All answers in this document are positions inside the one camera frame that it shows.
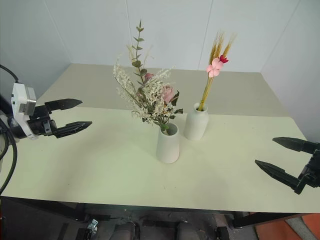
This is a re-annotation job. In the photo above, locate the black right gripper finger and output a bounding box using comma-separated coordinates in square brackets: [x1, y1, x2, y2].
[272, 136, 320, 155]
[254, 159, 301, 193]

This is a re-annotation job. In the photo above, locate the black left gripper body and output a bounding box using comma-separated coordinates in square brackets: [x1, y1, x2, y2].
[26, 104, 59, 137]

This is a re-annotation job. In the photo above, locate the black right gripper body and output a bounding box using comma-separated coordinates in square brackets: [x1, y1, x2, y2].
[293, 149, 320, 196]

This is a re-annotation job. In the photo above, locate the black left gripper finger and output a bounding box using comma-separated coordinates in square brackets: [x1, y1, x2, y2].
[44, 98, 84, 113]
[53, 121, 93, 139]

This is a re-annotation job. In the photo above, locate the mixed dried flower bouquet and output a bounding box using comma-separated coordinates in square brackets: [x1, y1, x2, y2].
[112, 18, 185, 136]

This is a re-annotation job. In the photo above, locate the bottle-shaped white ceramic vase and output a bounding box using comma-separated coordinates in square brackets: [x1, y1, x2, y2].
[183, 101, 209, 142]

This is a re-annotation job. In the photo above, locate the tapered white ceramic vase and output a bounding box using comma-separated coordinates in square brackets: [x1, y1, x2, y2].
[156, 122, 181, 165]

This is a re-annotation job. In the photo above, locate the silver caster wheel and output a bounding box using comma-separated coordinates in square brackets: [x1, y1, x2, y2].
[86, 218, 100, 233]

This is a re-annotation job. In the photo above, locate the wheat bouquet with pink flowers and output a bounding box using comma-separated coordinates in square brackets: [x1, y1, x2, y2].
[197, 30, 238, 112]

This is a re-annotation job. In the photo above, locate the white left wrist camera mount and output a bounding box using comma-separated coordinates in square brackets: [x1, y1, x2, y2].
[10, 82, 37, 141]

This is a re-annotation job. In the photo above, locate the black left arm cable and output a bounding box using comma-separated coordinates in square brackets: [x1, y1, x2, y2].
[0, 64, 20, 196]

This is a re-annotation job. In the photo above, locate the black metal table frame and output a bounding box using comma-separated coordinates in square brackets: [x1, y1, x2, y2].
[0, 196, 310, 240]

